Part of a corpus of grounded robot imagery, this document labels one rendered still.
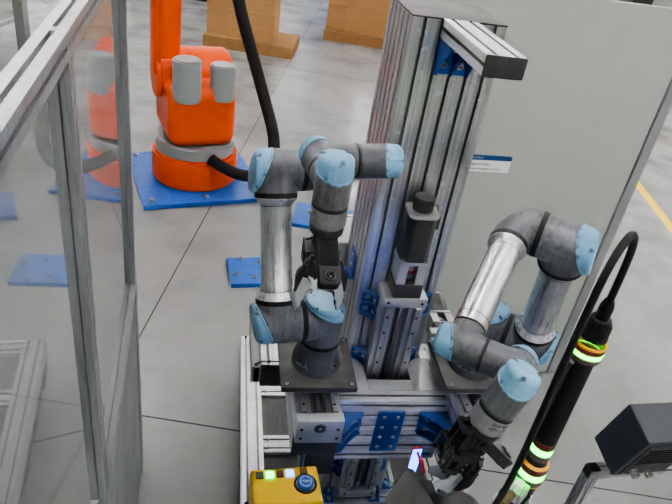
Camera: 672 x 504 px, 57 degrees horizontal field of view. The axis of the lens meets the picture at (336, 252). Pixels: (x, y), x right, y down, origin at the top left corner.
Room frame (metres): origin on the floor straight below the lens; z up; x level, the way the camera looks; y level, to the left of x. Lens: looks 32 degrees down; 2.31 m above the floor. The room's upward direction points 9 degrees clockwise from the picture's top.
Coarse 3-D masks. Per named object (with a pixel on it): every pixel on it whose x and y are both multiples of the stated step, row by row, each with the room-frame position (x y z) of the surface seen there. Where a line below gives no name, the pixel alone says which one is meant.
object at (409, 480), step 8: (408, 472) 0.74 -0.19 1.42; (400, 480) 0.72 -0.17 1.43; (408, 480) 0.73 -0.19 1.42; (416, 480) 0.74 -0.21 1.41; (392, 488) 0.70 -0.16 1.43; (400, 488) 0.70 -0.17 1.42; (408, 488) 0.71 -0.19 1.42; (416, 488) 0.72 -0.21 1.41; (424, 488) 0.73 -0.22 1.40; (392, 496) 0.68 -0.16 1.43; (400, 496) 0.69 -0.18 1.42; (408, 496) 0.70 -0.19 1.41; (416, 496) 0.71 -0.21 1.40; (424, 496) 0.72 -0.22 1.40
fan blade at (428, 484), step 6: (396, 480) 0.89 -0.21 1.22; (420, 480) 0.91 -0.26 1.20; (426, 480) 0.92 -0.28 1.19; (426, 486) 0.90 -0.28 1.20; (432, 486) 0.91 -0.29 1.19; (432, 492) 0.89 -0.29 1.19; (456, 492) 0.92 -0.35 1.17; (462, 492) 0.93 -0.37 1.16; (432, 498) 0.87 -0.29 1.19; (438, 498) 0.88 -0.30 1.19; (444, 498) 0.89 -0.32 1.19; (450, 498) 0.89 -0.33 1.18; (456, 498) 0.90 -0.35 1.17; (462, 498) 0.91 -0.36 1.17; (468, 498) 0.92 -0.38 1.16; (474, 498) 0.93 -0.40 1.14
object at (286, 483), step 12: (288, 468) 0.99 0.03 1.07; (312, 468) 1.00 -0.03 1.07; (252, 480) 0.94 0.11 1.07; (264, 480) 0.94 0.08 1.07; (276, 480) 0.95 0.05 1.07; (288, 480) 0.96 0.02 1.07; (252, 492) 0.91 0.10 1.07; (264, 492) 0.91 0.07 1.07; (276, 492) 0.92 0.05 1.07; (288, 492) 0.92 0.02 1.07; (300, 492) 0.93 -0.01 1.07; (312, 492) 0.93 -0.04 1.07
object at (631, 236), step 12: (624, 240) 0.63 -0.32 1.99; (636, 240) 0.65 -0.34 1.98; (612, 252) 0.62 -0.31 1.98; (612, 264) 0.61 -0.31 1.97; (624, 264) 0.67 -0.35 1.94; (600, 276) 0.61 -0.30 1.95; (624, 276) 0.67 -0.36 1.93; (600, 288) 0.61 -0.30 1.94; (612, 288) 0.67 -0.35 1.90; (588, 300) 0.61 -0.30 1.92; (612, 300) 0.67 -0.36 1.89; (588, 312) 0.60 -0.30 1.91; (576, 336) 0.60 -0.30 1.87; (564, 360) 0.60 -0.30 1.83; (552, 384) 0.60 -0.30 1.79; (552, 396) 0.60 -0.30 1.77; (540, 408) 0.61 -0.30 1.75; (540, 420) 0.60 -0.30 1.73; (528, 444) 0.60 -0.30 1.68; (516, 468) 0.60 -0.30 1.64; (504, 492) 0.59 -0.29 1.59
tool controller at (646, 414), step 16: (624, 416) 1.20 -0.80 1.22; (640, 416) 1.18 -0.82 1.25; (656, 416) 1.19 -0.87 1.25; (608, 432) 1.22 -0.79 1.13; (624, 432) 1.18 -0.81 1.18; (640, 432) 1.14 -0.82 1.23; (656, 432) 1.14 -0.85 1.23; (608, 448) 1.20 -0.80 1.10; (624, 448) 1.16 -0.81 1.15; (640, 448) 1.12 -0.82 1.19; (656, 448) 1.12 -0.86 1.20; (608, 464) 1.18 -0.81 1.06; (624, 464) 1.14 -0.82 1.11; (640, 464) 1.14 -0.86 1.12; (656, 464) 1.16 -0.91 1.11
